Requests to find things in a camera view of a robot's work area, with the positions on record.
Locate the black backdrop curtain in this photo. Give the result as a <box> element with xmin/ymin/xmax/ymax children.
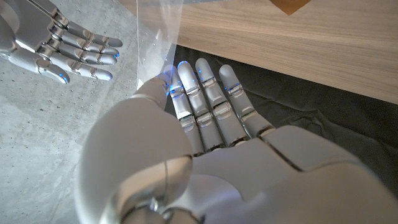
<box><xmin>164</xmin><ymin>45</ymin><xmax>398</xmax><ymax>200</ymax></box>

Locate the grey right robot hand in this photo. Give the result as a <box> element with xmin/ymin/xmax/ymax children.
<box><xmin>0</xmin><ymin>0</ymin><xmax>124</xmax><ymax>85</ymax></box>

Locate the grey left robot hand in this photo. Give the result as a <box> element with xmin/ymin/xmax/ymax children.
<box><xmin>74</xmin><ymin>57</ymin><xmax>398</xmax><ymax>224</ymax></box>

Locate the brown block with holes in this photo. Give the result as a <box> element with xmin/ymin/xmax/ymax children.
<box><xmin>269</xmin><ymin>0</ymin><xmax>312</xmax><ymax>16</ymax></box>

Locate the clear plastic bag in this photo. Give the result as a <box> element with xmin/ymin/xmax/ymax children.
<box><xmin>136</xmin><ymin>0</ymin><xmax>185</xmax><ymax>90</ymax></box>

